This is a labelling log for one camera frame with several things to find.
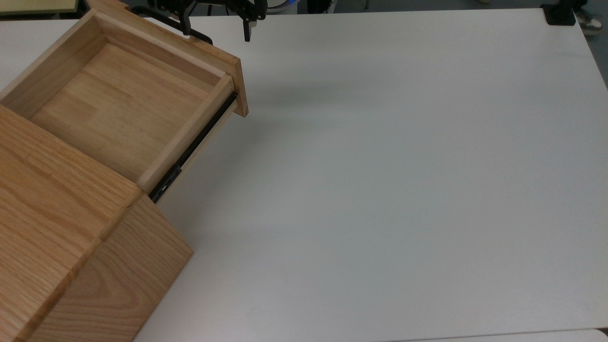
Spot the black table clamp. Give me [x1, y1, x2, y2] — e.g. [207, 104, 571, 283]
[541, 0, 581, 26]

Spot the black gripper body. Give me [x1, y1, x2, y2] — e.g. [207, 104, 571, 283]
[146, 0, 268, 22]

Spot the grey sneaker shoe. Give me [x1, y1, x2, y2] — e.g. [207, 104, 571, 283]
[576, 9, 605, 37]

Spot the wooden drawer cabinet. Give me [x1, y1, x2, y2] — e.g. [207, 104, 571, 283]
[0, 104, 194, 342]

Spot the black metal drawer handle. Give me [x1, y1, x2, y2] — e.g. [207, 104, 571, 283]
[131, 5, 214, 46]

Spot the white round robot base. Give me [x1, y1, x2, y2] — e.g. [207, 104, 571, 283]
[266, 0, 301, 15]

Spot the black drawer slide rail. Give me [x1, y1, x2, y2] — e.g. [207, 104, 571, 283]
[148, 91, 238, 204]

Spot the yellow green board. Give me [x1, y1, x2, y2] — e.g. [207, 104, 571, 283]
[0, 0, 79, 18]

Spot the wooden drawer with handle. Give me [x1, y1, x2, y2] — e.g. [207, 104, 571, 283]
[0, 0, 249, 194]

